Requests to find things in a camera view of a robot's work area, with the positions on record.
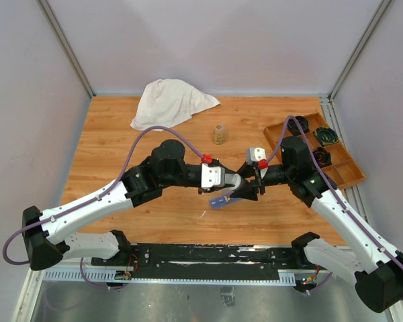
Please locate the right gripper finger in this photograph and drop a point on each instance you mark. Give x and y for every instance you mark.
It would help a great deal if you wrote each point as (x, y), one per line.
(248, 169)
(249, 191)

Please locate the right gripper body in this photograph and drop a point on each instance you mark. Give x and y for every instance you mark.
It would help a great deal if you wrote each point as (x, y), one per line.
(261, 182)

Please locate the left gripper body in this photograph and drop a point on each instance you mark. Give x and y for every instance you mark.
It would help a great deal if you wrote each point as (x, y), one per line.
(201, 191)

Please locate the blue weekly pill organizer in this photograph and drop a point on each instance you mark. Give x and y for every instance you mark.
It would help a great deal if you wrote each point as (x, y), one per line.
(219, 202)

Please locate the white cap pill bottle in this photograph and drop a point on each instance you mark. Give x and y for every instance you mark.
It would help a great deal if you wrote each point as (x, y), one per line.
(235, 182)

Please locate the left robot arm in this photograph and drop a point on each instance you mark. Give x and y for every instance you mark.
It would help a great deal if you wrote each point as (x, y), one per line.
(52, 235)

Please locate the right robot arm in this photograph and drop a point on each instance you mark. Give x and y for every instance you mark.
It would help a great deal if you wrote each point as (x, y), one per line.
(374, 266)

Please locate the clear glass pill bottle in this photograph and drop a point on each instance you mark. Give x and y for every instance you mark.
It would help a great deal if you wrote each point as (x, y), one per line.
(219, 134)

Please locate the black cup far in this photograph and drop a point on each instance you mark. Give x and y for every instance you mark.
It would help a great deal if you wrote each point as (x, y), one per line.
(293, 128)

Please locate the green black cup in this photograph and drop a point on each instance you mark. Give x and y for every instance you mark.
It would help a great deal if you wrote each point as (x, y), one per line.
(326, 136)

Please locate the white cloth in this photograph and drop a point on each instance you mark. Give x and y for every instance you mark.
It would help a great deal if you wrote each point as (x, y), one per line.
(170, 102)

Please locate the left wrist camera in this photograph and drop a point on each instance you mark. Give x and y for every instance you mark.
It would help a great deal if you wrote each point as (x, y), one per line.
(212, 177)

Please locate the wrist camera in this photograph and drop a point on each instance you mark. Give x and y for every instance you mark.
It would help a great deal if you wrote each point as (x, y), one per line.
(256, 156)
(212, 177)

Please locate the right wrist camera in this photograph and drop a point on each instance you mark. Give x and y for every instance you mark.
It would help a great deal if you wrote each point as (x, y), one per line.
(256, 156)

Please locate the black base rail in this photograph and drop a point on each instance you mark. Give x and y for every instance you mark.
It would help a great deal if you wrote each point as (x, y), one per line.
(199, 264)

